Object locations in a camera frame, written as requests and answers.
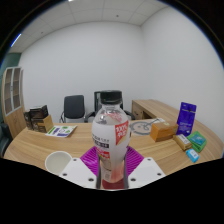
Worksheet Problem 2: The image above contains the small tan box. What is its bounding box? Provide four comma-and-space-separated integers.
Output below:
173, 133, 193, 152

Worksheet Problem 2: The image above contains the small blue packet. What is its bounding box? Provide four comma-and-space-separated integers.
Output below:
185, 148, 200, 164

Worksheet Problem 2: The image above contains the brown gold printed carton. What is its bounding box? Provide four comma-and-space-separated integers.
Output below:
33, 114, 55, 134

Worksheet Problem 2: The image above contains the orange wooden box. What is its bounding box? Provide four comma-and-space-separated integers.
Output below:
149, 120, 179, 143

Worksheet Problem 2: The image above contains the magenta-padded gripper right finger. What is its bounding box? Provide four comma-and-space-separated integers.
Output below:
123, 146, 167, 190

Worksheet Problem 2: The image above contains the green packet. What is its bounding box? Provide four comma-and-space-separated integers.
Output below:
186, 130, 208, 153

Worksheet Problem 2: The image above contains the wooden side desk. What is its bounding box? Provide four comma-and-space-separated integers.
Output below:
131, 99, 183, 122

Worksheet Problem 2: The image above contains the green and white leaflet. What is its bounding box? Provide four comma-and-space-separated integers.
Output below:
44, 124, 78, 138

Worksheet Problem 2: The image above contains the purple pouch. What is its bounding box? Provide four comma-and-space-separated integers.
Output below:
175, 101, 198, 136

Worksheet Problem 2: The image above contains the small dark brown box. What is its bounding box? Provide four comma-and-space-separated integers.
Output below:
23, 111, 35, 131

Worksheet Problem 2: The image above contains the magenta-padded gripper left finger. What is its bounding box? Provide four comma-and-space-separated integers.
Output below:
58, 146, 102, 190

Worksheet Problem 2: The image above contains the wooden cabinet with glass doors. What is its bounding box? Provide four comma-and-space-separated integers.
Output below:
0, 66, 28, 139

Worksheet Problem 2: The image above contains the rectangular ceiling light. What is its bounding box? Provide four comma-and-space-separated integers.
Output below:
9, 33, 23, 48

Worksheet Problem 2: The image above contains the clear bottle with pink drink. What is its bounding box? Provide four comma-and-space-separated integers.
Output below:
91, 89, 132, 184

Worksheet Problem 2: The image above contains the white patterned mug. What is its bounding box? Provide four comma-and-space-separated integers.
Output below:
44, 150, 73, 177

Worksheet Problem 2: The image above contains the flat round red coaster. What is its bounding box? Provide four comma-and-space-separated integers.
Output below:
100, 179, 125, 191

